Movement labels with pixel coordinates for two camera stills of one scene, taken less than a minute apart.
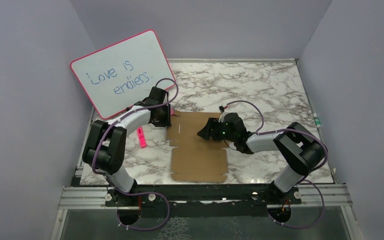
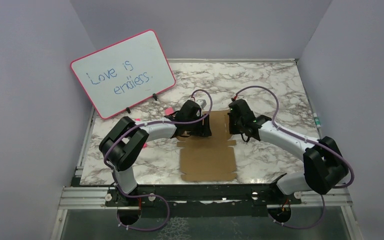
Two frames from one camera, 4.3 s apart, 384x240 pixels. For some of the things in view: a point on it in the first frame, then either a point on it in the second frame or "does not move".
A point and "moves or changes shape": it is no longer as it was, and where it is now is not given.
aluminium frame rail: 94,197 does not move
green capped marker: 317,121 does not move
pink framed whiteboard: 116,77 does not move
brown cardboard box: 194,159 moves or changes shape
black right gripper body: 220,131 → 235,125
